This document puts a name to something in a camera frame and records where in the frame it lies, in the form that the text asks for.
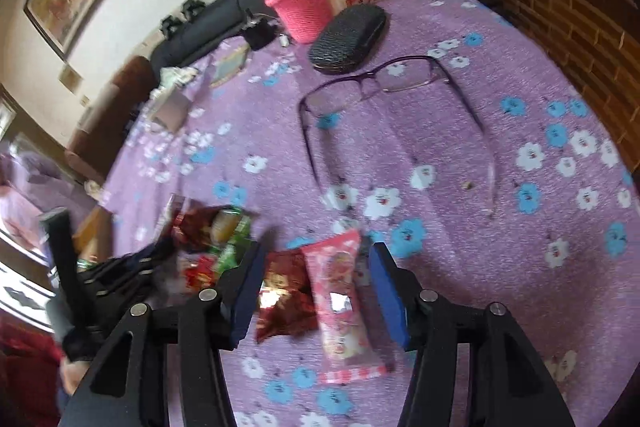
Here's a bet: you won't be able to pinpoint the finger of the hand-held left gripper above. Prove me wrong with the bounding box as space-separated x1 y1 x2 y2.
127 239 176 273

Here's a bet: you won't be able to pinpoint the wooden cabinet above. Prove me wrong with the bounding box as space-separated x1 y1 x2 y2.
430 0 640 148

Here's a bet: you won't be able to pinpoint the pile of snack packets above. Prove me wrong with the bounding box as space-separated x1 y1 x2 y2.
167 194 256 295

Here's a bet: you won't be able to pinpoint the dark red snack packet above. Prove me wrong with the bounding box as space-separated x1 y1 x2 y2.
255 249 318 344

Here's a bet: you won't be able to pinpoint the beige wall plate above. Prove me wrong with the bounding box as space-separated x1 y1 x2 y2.
59 64 83 92

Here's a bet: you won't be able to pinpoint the cardboard box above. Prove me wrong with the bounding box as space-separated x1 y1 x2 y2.
72 206 118 263

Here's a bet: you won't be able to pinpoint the person's red clothing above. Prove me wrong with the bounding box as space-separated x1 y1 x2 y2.
0 322 63 427

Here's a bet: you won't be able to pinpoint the crumpled white tissue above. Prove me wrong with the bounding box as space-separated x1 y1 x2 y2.
159 67 198 88

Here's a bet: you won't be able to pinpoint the black glasses case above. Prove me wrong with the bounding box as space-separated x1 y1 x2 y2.
307 4 387 75

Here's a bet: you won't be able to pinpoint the green booklet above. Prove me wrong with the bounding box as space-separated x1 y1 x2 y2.
209 44 251 88

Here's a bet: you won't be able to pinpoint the brown armchair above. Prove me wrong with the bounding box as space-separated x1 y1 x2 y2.
65 56 160 180

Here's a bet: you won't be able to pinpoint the small black container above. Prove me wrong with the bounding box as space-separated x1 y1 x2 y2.
242 9 276 51

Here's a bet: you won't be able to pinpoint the wooden glazed door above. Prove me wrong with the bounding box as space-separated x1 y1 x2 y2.
0 87 61 333

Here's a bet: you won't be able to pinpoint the purple-framed eyeglasses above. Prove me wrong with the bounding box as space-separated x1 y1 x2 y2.
298 55 497 219

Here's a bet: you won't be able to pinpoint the purple floral tablecloth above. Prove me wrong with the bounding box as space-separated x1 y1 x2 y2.
100 0 640 427

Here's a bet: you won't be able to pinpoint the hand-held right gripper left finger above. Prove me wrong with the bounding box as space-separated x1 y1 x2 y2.
60 241 266 427

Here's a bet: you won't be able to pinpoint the pink snack packet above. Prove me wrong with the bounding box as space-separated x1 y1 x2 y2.
300 229 393 383

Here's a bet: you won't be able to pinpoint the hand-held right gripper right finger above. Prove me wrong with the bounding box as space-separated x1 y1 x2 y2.
367 242 576 427

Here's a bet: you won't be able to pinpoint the person's left forearm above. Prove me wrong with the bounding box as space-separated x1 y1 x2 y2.
59 354 91 397

